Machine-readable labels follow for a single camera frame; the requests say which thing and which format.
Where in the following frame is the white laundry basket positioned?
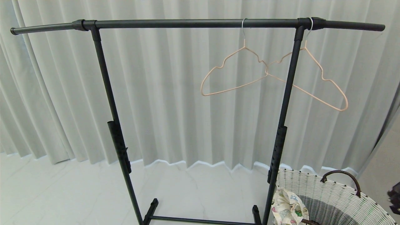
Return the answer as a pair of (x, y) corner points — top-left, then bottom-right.
(270, 169), (399, 225)

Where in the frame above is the white curtain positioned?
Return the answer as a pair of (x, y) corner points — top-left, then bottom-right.
(0, 0), (400, 177)

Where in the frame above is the black clothes rack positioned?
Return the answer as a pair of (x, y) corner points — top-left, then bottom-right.
(10, 17), (385, 225)

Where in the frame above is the pink clothes hanger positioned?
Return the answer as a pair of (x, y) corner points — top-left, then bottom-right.
(201, 18), (269, 96)
(266, 18), (349, 112)

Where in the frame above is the cream printed garment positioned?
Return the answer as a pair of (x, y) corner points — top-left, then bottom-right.
(271, 186), (310, 225)

